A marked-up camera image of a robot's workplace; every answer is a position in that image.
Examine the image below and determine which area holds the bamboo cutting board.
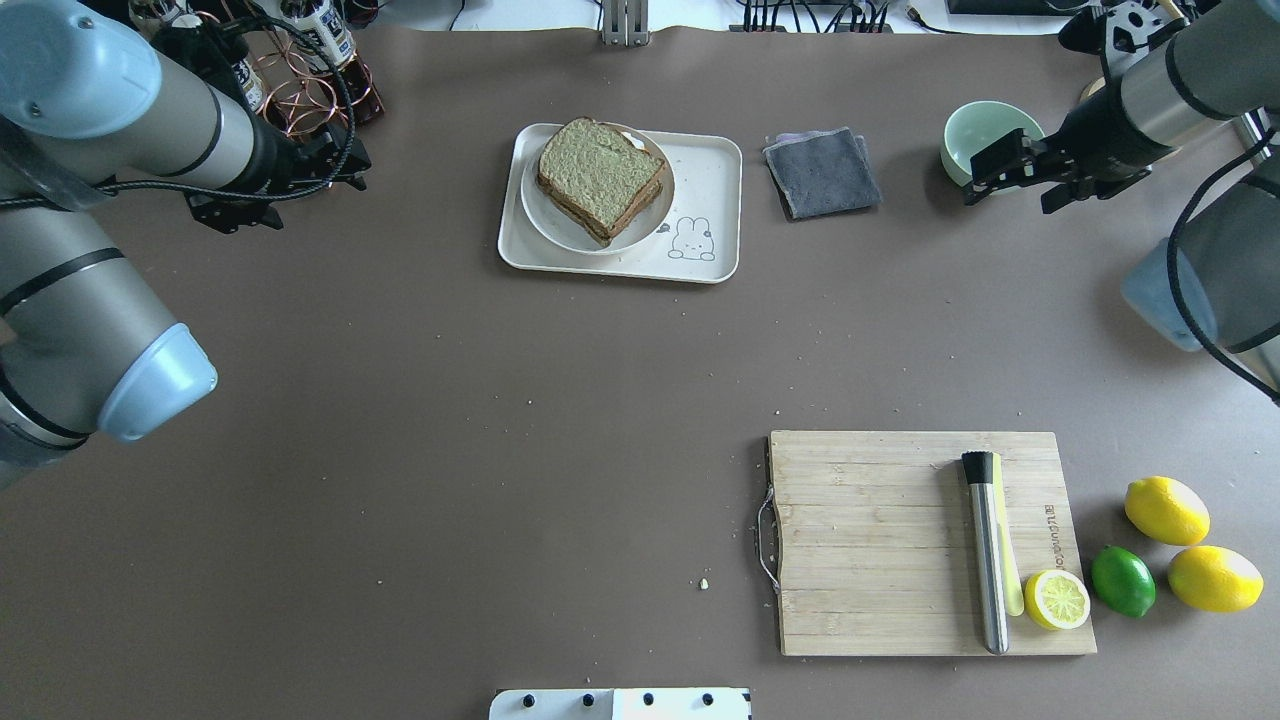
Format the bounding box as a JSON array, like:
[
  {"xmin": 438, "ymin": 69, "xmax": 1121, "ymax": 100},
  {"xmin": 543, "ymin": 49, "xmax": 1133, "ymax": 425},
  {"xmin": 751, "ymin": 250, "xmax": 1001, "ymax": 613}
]
[{"xmin": 765, "ymin": 430, "xmax": 1084, "ymax": 657}]

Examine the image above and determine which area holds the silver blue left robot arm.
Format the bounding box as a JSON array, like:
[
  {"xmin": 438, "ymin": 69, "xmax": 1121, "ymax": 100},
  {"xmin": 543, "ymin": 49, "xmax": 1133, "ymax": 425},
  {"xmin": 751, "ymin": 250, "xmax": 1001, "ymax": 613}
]
[{"xmin": 1, "ymin": 1, "xmax": 370, "ymax": 486}]

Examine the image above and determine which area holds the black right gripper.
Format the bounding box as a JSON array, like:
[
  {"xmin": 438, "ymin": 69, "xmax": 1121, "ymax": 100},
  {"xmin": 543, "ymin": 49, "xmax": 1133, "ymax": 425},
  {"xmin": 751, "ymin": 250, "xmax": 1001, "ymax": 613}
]
[{"xmin": 963, "ymin": 90, "xmax": 1171, "ymax": 214}]

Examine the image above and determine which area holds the plain toast slice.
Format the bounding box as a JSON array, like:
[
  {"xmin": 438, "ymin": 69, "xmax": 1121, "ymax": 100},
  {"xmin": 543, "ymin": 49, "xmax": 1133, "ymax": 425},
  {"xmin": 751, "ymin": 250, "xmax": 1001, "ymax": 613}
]
[{"xmin": 536, "ymin": 117, "xmax": 666, "ymax": 197}]

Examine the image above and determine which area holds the steel muddler black tip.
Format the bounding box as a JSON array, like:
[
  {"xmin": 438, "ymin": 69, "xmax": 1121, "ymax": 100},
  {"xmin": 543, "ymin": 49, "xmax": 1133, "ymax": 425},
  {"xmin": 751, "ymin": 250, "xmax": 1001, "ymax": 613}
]
[{"xmin": 961, "ymin": 450, "xmax": 1010, "ymax": 656}]

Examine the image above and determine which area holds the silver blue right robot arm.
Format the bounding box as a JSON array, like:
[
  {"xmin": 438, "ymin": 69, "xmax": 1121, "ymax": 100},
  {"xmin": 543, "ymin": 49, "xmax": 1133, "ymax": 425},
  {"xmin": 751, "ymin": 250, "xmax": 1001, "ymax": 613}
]
[{"xmin": 948, "ymin": 1, "xmax": 1279, "ymax": 402}]

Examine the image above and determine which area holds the mint green bowl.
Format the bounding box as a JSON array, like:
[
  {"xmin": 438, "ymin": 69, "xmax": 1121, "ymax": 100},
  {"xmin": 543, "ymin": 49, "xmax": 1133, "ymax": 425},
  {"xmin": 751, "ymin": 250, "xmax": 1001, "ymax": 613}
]
[{"xmin": 940, "ymin": 100, "xmax": 1046, "ymax": 187}]

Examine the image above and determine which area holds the yellow lemon left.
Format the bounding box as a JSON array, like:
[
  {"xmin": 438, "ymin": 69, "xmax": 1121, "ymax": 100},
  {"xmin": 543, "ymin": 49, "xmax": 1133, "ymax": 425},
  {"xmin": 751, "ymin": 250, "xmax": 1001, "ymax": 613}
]
[{"xmin": 1167, "ymin": 544, "xmax": 1265, "ymax": 612}]

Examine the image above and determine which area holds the copper wire bottle rack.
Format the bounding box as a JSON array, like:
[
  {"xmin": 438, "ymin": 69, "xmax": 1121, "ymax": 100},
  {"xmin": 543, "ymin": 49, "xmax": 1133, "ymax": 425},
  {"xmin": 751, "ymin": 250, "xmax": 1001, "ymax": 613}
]
[{"xmin": 192, "ymin": 1, "xmax": 385, "ymax": 140}]

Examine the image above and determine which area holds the green lime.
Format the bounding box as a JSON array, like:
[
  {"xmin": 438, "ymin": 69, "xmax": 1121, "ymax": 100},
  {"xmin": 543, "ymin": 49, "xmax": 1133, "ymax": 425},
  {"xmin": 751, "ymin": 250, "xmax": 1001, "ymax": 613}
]
[{"xmin": 1091, "ymin": 544, "xmax": 1157, "ymax": 618}]

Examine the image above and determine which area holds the white round plate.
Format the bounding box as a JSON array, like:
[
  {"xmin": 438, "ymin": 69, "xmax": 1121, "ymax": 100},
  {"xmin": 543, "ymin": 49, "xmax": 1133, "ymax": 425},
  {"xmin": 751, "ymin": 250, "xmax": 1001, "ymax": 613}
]
[{"xmin": 521, "ymin": 117, "xmax": 675, "ymax": 255}]

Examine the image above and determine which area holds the halved lemon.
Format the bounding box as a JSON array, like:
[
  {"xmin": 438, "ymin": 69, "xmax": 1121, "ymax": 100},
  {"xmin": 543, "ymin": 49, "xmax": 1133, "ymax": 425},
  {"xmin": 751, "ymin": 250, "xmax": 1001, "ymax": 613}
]
[{"xmin": 1023, "ymin": 569, "xmax": 1091, "ymax": 632}]

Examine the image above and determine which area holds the yellow lemon right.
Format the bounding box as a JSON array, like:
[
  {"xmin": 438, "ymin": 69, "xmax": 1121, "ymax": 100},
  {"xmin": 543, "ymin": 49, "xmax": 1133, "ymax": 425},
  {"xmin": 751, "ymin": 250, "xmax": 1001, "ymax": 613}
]
[{"xmin": 1124, "ymin": 477, "xmax": 1211, "ymax": 547}]

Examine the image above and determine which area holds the grey folded cloth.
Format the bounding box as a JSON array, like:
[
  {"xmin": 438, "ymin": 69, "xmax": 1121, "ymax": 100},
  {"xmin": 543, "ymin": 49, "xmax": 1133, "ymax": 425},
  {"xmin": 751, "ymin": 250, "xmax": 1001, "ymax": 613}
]
[{"xmin": 762, "ymin": 127, "xmax": 883, "ymax": 222}]

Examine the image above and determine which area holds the yellow lemon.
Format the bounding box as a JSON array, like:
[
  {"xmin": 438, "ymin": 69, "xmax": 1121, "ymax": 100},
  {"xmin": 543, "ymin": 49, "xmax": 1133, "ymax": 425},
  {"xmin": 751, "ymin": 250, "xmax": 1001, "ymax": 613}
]
[
  {"xmin": 1167, "ymin": 544, "xmax": 1265, "ymax": 612},
  {"xmin": 1124, "ymin": 477, "xmax": 1211, "ymax": 547}
]

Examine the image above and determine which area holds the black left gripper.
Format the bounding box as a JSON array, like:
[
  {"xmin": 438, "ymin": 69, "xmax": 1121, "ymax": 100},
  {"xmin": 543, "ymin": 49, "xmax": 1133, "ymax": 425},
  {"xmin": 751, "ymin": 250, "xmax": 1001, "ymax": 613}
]
[{"xmin": 184, "ymin": 126, "xmax": 372, "ymax": 234}]

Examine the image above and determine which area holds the cream rectangular tray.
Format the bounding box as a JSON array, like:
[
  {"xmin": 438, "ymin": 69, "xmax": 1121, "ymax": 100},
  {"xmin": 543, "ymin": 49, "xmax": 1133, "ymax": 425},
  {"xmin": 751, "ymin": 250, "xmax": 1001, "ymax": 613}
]
[{"xmin": 498, "ymin": 117, "xmax": 742, "ymax": 283}]

